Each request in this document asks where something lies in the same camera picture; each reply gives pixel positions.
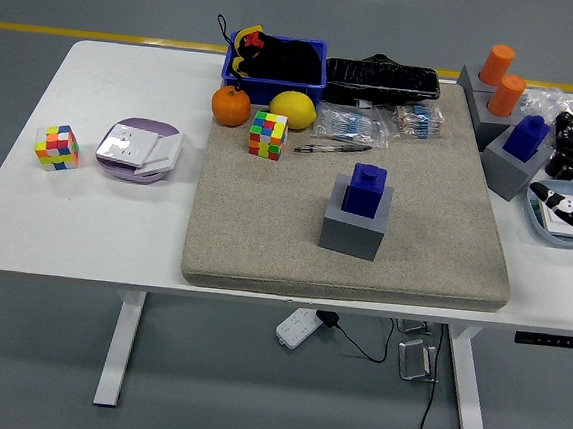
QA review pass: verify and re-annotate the large metal bracket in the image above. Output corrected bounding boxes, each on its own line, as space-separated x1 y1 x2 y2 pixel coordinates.
396 337 442 384

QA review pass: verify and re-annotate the clear bag of tan resistors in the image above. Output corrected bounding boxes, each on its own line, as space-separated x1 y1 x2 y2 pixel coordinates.
387 102 447 145

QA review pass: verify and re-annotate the white switch panel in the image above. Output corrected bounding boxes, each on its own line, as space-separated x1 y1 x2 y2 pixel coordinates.
133 129 185 180

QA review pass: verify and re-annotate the white wall socket panel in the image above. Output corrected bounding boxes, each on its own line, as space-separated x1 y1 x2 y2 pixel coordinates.
95 120 161 169

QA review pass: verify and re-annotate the long black floor cable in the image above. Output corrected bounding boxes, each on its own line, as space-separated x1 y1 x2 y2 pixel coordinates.
412 321 448 429

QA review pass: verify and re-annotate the orange mandarin fruit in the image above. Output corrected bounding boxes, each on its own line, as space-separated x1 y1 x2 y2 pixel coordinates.
209 83 254 130

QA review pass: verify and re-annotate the small metal bracket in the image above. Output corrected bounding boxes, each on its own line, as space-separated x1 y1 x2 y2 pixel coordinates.
395 317 434 337

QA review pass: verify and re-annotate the small multicoloured puzzle cube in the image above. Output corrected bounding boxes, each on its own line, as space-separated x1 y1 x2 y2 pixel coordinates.
32 121 83 175

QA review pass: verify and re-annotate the grey round-hole holder block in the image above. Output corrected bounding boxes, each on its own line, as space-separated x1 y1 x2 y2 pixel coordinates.
465 87 529 151
456 62 496 96

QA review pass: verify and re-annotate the silver clear pen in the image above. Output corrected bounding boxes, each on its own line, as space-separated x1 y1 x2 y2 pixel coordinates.
294 138 374 160

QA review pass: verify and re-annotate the orange cylinder seal stamp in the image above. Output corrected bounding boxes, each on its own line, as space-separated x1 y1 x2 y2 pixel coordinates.
486 72 528 120
478 42 518 89

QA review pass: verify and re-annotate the yellow lemon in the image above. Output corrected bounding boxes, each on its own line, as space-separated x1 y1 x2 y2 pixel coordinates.
267 88 321 132

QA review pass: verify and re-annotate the black tray in plastic wrap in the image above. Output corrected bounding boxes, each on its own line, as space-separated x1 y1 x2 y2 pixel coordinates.
321 48 445 113

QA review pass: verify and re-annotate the white power strip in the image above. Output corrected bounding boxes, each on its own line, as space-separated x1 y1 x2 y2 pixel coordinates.
274 304 323 352

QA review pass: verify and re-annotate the grey square seal holder block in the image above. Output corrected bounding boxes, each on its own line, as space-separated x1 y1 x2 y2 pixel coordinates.
317 171 397 263
479 121 559 206

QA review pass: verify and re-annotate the black table control panel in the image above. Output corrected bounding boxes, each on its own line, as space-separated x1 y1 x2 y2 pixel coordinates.
514 332 573 350

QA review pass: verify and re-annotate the black plug with cable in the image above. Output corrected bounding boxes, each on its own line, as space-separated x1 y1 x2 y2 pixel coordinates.
312 310 397 364

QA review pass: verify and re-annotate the large multicoloured puzzle cube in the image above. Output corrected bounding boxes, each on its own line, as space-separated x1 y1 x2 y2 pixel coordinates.
246 109 290 163

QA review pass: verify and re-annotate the blue square seal stamp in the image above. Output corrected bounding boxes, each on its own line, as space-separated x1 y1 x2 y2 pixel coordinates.
341 160 390 218
501 111 553 166

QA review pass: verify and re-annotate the light blue plate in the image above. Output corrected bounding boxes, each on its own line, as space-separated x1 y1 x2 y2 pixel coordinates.
522 177 573 250

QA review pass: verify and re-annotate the blue plastic bin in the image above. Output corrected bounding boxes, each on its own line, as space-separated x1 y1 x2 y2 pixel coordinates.
218 30 332 111

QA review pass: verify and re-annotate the grey-brown fabric mat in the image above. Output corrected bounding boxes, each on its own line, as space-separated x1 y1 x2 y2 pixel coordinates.
179 60 529 315

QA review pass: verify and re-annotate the clear crumpled plastic bag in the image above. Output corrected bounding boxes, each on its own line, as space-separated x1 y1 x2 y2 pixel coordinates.
515 83 573 150

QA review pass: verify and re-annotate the purple plate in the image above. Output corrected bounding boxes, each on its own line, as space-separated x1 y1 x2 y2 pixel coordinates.
93 114 185 188

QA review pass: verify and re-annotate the white table with legs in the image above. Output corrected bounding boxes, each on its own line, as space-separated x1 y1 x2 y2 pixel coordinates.
0 31 573 429

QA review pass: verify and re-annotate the clear bag of blue resistors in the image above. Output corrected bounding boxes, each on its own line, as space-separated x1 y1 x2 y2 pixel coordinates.
315 101 395 152

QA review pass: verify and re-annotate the white panel in blue plate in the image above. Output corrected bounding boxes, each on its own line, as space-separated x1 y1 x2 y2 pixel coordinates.
533 193 573 239

